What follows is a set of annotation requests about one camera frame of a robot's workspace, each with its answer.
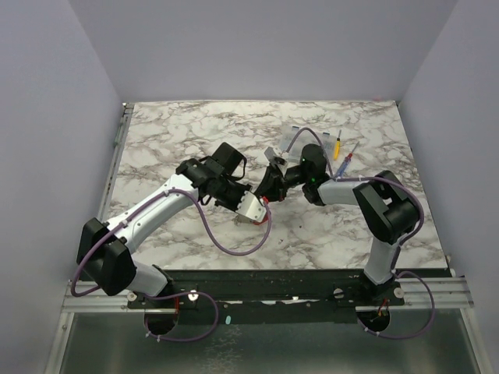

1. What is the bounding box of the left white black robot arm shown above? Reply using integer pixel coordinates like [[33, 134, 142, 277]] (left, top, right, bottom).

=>
[[76, 143, 266, 308]]

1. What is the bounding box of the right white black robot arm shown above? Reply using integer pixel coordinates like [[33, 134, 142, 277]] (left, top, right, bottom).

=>
[[255, 143, 424, 305]]

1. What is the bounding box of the clear plastic organizer box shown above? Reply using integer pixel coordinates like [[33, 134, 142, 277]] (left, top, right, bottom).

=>
[[278, 125, 337, 158]]

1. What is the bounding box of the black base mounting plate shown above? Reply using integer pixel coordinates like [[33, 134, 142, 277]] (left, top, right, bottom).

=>
[[120, 270, 404, 329]]

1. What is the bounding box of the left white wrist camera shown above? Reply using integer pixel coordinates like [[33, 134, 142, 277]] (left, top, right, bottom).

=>
[[235, 190, 271, 225]]

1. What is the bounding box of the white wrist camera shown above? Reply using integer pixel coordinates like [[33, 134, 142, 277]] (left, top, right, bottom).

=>
[[235, 190, 271, 225], [264, 146, 288, 175]]

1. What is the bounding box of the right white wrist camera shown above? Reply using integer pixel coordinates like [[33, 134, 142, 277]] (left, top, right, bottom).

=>
[[264, 146, 288, 175]]

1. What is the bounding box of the yellow handled screwdriver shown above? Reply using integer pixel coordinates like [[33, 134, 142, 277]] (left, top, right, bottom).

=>
[[333, 129, 342, 161]]

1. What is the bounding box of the blue red handled screwdriver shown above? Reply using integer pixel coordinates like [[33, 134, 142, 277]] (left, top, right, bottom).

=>
[[334, 143, 359, 178]]

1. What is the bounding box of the aluminium left side rail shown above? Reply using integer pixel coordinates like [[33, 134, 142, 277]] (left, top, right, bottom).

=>
[[103, 102, 135, 200]]

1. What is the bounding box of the aluminium rail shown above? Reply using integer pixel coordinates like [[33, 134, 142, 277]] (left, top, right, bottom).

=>
[[103, 102, 135, 200], [62, 277, 474, 314]]

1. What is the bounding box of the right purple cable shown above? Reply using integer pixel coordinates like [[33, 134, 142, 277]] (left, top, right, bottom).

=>
[[278, 127, 436, 339]]

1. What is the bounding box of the aluminium front rail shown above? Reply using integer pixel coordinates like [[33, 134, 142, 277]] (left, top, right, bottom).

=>
[[62, 277, 474, 314]]

